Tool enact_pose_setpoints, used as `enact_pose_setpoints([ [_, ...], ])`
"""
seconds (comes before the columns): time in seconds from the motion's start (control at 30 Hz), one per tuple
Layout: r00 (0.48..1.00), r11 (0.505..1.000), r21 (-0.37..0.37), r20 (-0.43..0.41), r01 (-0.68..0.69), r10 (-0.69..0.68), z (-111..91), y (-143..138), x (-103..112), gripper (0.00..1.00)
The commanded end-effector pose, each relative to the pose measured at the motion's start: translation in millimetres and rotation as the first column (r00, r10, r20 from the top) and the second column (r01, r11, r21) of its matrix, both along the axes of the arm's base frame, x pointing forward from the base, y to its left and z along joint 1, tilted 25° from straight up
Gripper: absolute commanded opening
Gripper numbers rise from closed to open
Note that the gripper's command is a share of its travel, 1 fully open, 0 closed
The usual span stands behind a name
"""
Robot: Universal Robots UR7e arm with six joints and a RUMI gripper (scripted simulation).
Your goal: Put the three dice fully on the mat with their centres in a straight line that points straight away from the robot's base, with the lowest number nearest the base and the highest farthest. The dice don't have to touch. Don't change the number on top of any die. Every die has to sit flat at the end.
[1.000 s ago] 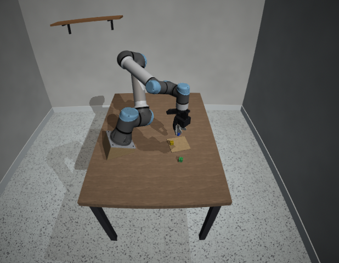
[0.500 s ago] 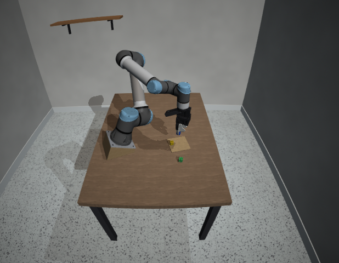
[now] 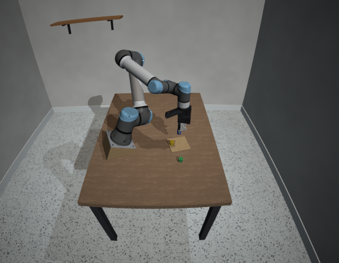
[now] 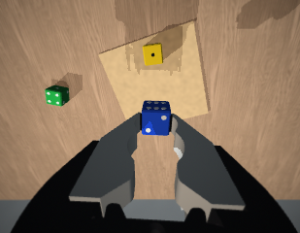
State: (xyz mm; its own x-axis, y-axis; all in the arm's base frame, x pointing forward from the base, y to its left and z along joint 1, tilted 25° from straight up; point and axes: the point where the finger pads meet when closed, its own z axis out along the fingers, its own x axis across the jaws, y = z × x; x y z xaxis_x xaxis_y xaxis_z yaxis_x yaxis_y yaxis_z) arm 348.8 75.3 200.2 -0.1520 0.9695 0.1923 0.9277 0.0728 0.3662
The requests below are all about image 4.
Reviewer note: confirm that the tan flat mat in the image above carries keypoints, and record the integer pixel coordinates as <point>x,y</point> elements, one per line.
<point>177,80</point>

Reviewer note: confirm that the green die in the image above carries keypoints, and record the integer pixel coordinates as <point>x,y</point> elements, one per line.
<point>57,95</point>

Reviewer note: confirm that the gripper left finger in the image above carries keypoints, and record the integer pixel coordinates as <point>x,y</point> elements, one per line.
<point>100,174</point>

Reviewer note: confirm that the yellow die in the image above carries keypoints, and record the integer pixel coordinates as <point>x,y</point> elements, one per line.
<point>153,54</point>

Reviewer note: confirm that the blue die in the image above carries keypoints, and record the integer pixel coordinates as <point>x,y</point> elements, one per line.
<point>156,118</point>

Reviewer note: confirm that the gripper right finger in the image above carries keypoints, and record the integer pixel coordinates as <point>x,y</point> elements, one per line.
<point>208,177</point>

